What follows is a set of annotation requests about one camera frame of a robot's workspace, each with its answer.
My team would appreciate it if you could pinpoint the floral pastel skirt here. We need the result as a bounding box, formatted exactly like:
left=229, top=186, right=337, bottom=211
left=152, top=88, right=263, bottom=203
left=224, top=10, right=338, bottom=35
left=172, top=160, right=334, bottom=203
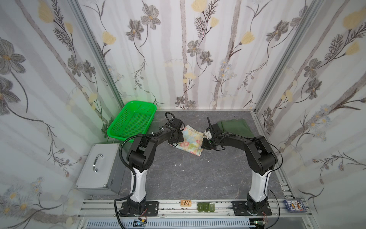
left=171, top=125, right=205, bottom=156

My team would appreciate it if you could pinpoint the green skirt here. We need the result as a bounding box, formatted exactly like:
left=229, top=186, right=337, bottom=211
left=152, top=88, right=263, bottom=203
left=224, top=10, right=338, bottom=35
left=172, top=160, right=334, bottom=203
left=217, top=119, right=254, bottom=137

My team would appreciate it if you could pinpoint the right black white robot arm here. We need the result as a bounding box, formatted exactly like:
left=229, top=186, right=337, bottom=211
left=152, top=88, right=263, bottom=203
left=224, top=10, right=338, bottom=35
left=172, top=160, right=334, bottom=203
left=202, top=118, right=278, bottom=216

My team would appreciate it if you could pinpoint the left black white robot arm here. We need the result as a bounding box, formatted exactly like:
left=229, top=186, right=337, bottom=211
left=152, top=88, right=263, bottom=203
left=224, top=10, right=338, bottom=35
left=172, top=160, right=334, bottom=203
left=118, top=117, right=185, bottom=215

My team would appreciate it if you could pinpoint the green plastic basket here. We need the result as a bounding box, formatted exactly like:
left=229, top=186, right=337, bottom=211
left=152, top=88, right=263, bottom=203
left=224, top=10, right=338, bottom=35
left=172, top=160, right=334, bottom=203
left=107, top=101, right=157, bottom=141

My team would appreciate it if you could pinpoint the green tag block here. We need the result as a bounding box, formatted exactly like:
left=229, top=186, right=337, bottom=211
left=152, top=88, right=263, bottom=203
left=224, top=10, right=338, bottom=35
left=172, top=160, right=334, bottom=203
left=197, top=202, right=215, bottom=212

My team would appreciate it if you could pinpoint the small wooden tag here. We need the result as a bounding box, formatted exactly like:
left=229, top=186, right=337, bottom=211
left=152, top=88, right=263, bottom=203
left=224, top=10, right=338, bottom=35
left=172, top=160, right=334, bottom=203
left=180, top=200, right=192, bottom=207

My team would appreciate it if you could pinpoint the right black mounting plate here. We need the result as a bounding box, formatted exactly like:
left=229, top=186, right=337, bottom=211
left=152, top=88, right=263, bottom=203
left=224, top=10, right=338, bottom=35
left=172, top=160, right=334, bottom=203
left=232, top=200, right=272, bottom=216

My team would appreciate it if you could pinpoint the black mounting plate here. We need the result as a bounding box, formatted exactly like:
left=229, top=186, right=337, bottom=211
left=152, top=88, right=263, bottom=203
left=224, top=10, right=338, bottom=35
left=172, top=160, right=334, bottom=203
left=232, top=200, right=272, bottom=216
left=118, top=201, right=159, bottom=217

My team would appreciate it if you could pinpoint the silver aluminium case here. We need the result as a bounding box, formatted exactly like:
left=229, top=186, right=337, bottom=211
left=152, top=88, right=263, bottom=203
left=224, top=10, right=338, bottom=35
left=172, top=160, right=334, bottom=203
left=75, top=143, right=125, bottom=196

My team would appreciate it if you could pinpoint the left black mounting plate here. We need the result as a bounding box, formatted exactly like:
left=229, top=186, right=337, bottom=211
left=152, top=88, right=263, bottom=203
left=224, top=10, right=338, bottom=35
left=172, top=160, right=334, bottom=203
left=118, top=201, right=159, bottom=217

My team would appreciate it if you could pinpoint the blue patterned card box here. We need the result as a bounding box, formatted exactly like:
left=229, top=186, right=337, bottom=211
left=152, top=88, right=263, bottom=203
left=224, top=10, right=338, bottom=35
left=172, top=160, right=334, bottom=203
left=283, top=199, right=307, bottom=213

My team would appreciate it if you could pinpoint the black corrugated cable hose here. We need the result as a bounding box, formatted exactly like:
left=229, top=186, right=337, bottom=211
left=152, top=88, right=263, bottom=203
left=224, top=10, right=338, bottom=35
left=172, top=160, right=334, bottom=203
left=113, top=111, right=176, bottom=229

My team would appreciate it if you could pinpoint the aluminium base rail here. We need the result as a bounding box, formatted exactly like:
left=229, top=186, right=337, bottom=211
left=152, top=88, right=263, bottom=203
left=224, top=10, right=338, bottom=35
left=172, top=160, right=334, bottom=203
left=77, top=198, right=311, bottom=219

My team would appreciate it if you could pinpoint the white vented cable duct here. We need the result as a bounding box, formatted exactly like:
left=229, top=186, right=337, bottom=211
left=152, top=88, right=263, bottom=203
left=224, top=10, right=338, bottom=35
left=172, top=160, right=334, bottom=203
left=84, top=219, right=255, bottom=229

